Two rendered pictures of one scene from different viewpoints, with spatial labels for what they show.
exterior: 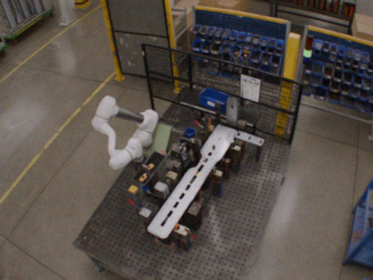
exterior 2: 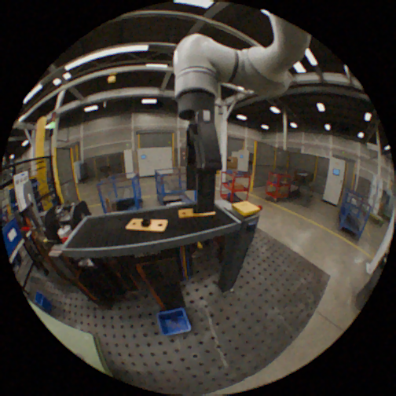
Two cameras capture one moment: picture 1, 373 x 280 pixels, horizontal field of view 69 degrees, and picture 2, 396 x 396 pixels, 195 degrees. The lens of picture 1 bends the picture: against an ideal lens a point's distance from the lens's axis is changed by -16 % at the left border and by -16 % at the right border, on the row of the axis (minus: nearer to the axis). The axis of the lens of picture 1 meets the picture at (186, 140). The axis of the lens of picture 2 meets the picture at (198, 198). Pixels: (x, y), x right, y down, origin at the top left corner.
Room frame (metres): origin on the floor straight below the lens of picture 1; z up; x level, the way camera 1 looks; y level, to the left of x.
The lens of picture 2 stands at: (1.86, 0.54, 1.29)
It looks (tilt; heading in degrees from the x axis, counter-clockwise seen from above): 21 degrees down; 216
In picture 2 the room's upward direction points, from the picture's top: straight up
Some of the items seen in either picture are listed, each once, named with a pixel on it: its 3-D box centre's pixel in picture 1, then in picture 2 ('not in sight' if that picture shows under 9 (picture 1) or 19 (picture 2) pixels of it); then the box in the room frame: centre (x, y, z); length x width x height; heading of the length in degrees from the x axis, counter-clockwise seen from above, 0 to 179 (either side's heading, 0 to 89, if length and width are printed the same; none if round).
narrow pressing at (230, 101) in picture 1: (231, 111); (31, 205); (2.38, -0.48, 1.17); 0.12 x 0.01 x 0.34; 57
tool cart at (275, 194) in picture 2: not in sight; (277, 186); (-2.34, 0.83, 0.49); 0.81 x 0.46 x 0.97; 139
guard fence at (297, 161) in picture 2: not in sight; (315, 174); (-4.91, 2.98, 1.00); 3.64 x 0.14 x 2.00; 61
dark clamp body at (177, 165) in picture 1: (177, 175); (118, 265); (1.86, 0.12, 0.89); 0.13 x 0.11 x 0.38; 57
